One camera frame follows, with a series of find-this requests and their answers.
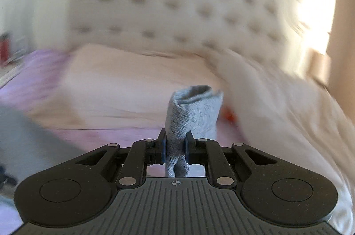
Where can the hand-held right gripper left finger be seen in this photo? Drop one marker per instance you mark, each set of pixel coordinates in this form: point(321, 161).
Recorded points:
point(164, 149)

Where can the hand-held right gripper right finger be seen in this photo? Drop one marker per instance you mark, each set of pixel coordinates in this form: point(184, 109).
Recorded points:
point(186, 149)

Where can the white nightstand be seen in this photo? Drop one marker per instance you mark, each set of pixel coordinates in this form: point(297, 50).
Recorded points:
point(11, 71)

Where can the grey pants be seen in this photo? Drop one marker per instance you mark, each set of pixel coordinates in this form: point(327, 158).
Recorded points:
point(191, 113)

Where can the purple patterned bed sheet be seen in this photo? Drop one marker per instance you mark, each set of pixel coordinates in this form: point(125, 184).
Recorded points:
point(36, 77)

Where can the cream duvet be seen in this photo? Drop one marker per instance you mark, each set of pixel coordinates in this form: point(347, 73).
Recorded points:
point(291, 118)

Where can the orange cloth item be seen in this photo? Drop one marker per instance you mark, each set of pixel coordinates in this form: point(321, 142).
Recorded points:
point(229, 115)

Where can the cream pillow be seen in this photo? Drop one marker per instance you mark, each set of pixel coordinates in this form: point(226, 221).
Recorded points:
point(124, 79)

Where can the cream tufted headboard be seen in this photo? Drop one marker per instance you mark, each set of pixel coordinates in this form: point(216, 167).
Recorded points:
point(180, 2)

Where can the red box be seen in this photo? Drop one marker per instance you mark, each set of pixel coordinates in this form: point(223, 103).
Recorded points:
point(4, 47)

